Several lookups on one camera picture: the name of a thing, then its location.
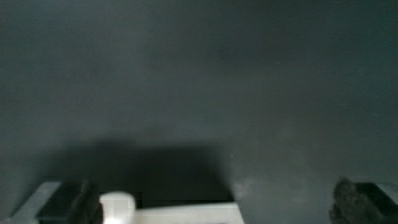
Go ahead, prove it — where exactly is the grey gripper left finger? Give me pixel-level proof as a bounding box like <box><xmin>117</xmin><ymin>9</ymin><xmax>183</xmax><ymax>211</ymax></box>
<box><xmin>36</xmin><ymin>181</ymin><xmax>103</xmax><ymax>224</ymax></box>

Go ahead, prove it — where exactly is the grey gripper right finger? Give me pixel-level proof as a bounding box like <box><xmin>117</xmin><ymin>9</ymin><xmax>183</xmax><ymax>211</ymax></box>
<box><xmin>329</xmin><ymin>177</ymin><xmax>398</xmax><ymax>224</ymax></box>

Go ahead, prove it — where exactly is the white front drawer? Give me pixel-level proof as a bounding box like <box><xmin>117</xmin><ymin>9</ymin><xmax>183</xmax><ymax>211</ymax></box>
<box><xmin>100</xmin><ymin>192</ymin><xmax>245</xmax><ymax>224</ymax></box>

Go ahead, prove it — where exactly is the white front fence rail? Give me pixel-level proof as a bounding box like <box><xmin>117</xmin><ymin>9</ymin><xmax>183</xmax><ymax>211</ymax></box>
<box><xmin>2</xmin><ymin>182</ymin><xmax>61</xmax><ymax>224</ymax></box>

